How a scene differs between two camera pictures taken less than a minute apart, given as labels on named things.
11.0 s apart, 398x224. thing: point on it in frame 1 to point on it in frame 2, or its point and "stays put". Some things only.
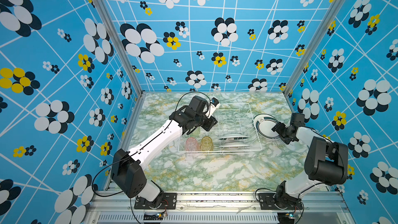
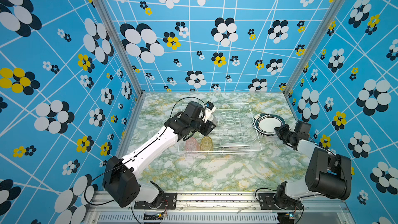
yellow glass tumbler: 207,144 stays put
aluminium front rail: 111,208 stays put
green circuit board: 157,217 stays put
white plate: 233,138 to 265,123
